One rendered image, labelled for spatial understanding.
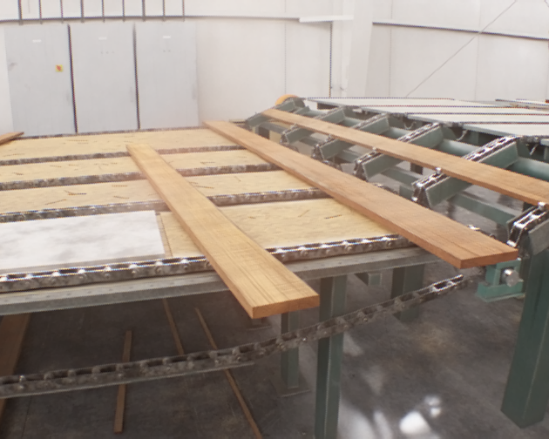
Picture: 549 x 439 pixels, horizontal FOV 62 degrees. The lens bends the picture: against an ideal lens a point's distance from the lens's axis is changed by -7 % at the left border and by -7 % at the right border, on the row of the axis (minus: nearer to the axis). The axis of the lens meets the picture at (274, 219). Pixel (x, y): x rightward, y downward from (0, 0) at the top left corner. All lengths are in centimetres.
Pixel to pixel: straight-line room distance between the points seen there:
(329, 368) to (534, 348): 80
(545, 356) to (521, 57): 855
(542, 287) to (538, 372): 34
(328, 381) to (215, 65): 615
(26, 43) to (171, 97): 196
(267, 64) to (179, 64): 151
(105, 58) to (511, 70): 714
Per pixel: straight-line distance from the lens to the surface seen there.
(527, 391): 210
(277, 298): 100
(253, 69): 750
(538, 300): 194
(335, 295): 154
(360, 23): 722
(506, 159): 245
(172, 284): 122
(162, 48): 667
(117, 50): 665
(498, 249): 139
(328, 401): 175
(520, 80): 1018
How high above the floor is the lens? 132
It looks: 17 degrees down
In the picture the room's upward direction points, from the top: straight up
